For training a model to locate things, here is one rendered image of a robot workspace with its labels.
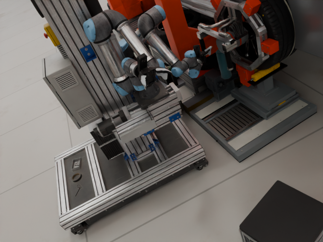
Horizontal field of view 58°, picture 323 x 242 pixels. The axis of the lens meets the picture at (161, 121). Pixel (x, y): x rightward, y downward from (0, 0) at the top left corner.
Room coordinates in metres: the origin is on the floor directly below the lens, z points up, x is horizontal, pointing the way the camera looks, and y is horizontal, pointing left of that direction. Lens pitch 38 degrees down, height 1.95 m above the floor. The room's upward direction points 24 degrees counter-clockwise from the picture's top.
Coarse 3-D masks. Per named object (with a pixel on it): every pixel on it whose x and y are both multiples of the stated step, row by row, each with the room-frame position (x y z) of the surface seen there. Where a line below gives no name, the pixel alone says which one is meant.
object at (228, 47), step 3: (234, 39) 1.76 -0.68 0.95; (225, 42) 1.77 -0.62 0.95; (234, 42) 1.74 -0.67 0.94; (222, 45) 1.76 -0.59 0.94; (225, 45) 1.74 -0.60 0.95; (228, 45) 1.73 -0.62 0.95; (231, 45) 1.73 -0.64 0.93; (234, 45) 1.74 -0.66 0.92; (225, 48) 1.73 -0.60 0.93; (228, 48) 1.73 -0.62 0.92; (231, 48) 1.73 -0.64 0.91; (225, 51) 1.74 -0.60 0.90; (228, 51) 1.73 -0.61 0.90
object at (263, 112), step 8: (232, 96) 2.24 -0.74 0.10; (240, 96) 2.14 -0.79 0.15; (296, 96) 1.83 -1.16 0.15; (248, 104) 1.99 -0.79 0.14; (256, 104) 1.94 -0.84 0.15; (280, 104) 1.79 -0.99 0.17; (288, 104) 1.81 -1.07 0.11; (256, 112) 1.89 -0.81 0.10; (264, 112) 1.78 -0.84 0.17; (272, 112) 1.78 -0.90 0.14
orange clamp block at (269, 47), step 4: (268, 40) 1.67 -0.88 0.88; (272, 40) 1.66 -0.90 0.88; (264, 44) 1.65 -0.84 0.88; (268, 44) 1.63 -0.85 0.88; (272, 44) 1.61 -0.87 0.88; (276, 44) 1.61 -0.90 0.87; (264, 48) 1.66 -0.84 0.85; (268, 48) 1.62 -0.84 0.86; (272, 48) 1.61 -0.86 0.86; (276, 48) 1.61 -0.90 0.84; (264, 52) 1.66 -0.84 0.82; (268, 52) 1.62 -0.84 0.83; (272, 52) 1.61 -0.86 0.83
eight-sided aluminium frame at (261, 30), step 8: (224, 0) 2.03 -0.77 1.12; (232, 0) 2.00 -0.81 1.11; (240, 0) 1.92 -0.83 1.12; (224, 8) 2.12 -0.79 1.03; (240, 8) 1.85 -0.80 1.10; (216, 16) 2.17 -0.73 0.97; (248, 16) 1.78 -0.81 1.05; (256, 16) 1.77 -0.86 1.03; (256, 24) 1.73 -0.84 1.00; (256, 32) 1.71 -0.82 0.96; (264, 32) 1.70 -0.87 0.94; (264, 40) 1.71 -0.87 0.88; (232, 56) 2.07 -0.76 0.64; (240, 56) 2.04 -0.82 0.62; (264, 56) 1.69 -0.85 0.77; (240, 64) 1.97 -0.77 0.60; (248, 64) 1.89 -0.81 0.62; (256, 64) 1.77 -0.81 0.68
